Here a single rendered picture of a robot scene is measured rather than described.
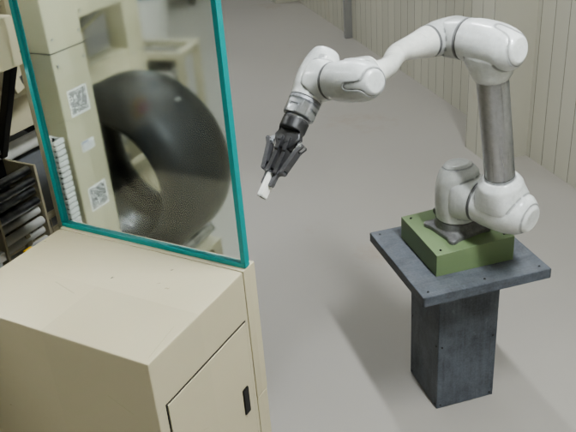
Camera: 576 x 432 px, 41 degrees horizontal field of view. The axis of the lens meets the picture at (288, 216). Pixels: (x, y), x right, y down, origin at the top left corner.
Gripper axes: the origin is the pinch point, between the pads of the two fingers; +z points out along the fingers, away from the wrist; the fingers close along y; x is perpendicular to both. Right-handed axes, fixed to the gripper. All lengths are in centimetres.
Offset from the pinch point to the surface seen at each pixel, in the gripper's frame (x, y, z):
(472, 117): 293, -83, -148
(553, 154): 296, -24, -136
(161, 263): -28.7, 2.8, 30.9
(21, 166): -2, -94, 19
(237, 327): -18.8, 22.6, 37.2
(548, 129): 290, -31, -149
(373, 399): 137, -6, 44
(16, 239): 3, -86, 41
